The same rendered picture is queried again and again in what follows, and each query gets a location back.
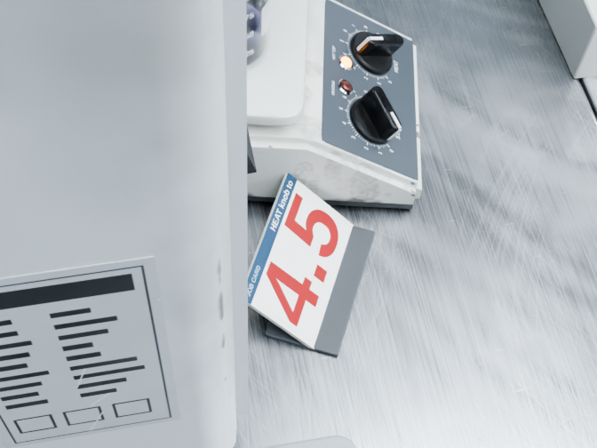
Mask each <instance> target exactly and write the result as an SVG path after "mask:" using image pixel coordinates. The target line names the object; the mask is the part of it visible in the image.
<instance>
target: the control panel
mask: <svg viewBox="0 0 597 448"><path fill-rule="evenodd" d="M362 31H365V32H370V33H372V34H396V33H395V32H393V31H391V30H389V29H387V28H384V27H382V26H380V25H379V24H377V23H375V22H373V21H371V20H368V19H366V18H364V17H363V16H361V15H359V14H357V13H355V12H352V11H350V10H348V9H347V8H345V7H343V6H341V5H339V4H336V3H334V2H332V1H331V0H325V9H324V43H323V77H322V140H323V141H324V142H326V143H328V144H330V145H332V146H334V147H336V148H340V149H343V150H345V151H346V152H349V153H351V154H354V155H356V156H359V157H361V158H363V159H366V160H368V161H371V162H372V163H374V164H378V165H381V166H383V167H385V168H387V169H389V170H392V171H394V172H398V173H400V174H402V175H404V176H406V177H409V178H411V179H414V180H418V147H417V124H416V101H415V79H414V56H413V42H412V41H411V40H409V39H407V38H405V37H403V36H402V38H403V41H404V44H403V46H402V47H401V48H399V49H398V50H397V51H396V52H395V53H394V54H393V55H392V59H393V65H392V67H391V69H390V70H389V71H388V72H387V73H385V74H384V75H375V74H372V73H371V72H369V71H367V70H366V69H364V68H363V67H362V66H361V65H360V64H359V63H358V62H357V60H356V59H355V57H354V55H353V53H352V50H351V40H352V38H353V37H354V35H355V34H357V33H358V32H362ZM343 57H348V58H349V59H350V60H351V61H352V66H351V67H350V68H347V67H345V66H344V65H343V64H342V62H341V58H343ZM343 81H348V83H350V84H351V86H352V90H351V91H350V92H346V91H344V90H343V89H342V87H341V82H343ZM373 86H379V87H381V88H382V89H383V91H384V93H385V95H386V96H387V98H388V100H389V102H390V104H391V105H392V107H393V109H394V112H395V114H396V115H397V116H398V118H399V120H400V122H401V124H402V130H401V131H400V132H398V133H397V134H396V135H395V136H394V137H393V138H392V139H390V140H389V141H388V142H386V143H384V144H375V143H372V142H370V141H368V140H366V139H364V138H363V136H362V135H361V134H360V133H359V132H358V131H356V129H355V128H354V125H353V123H352V120H351V116H350V109H351V107H352V105H353V103H354V102H355V101H357V100H358V99H360V98H361V97H362V96H363V95H364V94H365V93H366V92H368V91H369V90H370V89H371V88H372V87H373Z"/></svg>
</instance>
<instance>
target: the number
mask: <svg viewBox="0 0 597 448"><path fill-rule="evenodd" d="M345 225H346V223H345V222H344V221H343V220H342V219H341V218H340V217H338V216H337V215H336V214H335V213H333V212H332V211H331V210H329V209H328V208H327V207H326V206H324V205H323V204H322V203H320V202H319V201H318V200H317V199H315V198H314V197H313V196H311V195H310V194H309V193H308V192H306V191H305V190H304V189H303V188H302V187H301V186H300V185H298V184H297V183H296V186H295V188H294V190H293V193H292V195H291V200H290V201H289V204H288V207H287V210H286V212H285V214H284V217H283V221H282V224H281V226H280V228H279V231H278V233H277V236H276V239H275V242H274V245H273V248H272V250H271V252H270V255H269V257H268V260H267V264H266V266H265V269H264V272H263V274H262V277H261V279H260V281H259V286H258V288H257V290H256V293H255V295H254V298H253V301H255V302H256V303H257V304H259V305H260V306H261V307H262V308H264V309H265V310H267V311H268V312H270V313H271V314H272V315H274V316H276V317H277V318H279V319H280V320H281V321H283V322H284V323H286V324H287V325H288V326H289V327H291V328H292V329H294V330H295V331H296V332H298V333H300V334H301V335H303V336H304V337H305V338H307V339H308V337H309V334H310V332H311V329H312V326H313V323H314V319H315V316H316V313H317V310H318V308H319V305H320V302H321V299H322V294H323V291H324V288H325V285H326V283H327V280H328V277H329V274H330V270H331V267H332V264H333V261H334V259H335V256H336V253H337V250H338V246H339V243H340V239H341V237H342V234H343V231H344V228H345Z"/></svg>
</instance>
